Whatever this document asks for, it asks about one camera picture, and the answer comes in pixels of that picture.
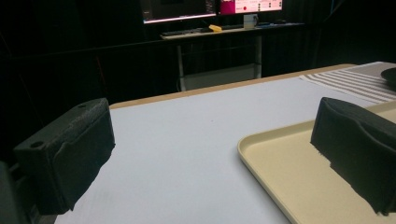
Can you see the dark-screen monitor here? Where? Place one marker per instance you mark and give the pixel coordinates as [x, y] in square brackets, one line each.
[179, 9]

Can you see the striped placemat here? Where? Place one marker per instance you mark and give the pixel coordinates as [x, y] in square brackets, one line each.
[351, 82]

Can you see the beige plastic tray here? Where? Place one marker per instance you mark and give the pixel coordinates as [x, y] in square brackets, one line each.
[299, 180]

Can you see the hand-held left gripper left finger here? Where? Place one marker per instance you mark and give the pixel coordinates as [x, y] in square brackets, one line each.
[67, 155]

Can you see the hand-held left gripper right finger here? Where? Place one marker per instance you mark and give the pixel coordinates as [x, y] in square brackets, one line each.
[358, 146]

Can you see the yellow object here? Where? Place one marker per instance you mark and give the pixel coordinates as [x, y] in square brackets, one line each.
[215, 28]

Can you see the pink-screen monitor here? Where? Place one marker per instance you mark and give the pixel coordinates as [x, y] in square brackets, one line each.
[250, 5]

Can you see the background desk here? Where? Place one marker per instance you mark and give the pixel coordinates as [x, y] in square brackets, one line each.
[218, 46]

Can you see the black keyboard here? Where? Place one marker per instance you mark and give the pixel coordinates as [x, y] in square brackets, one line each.
[182, 31]

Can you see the dark round dish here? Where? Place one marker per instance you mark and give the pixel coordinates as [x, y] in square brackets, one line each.
[390, 77]

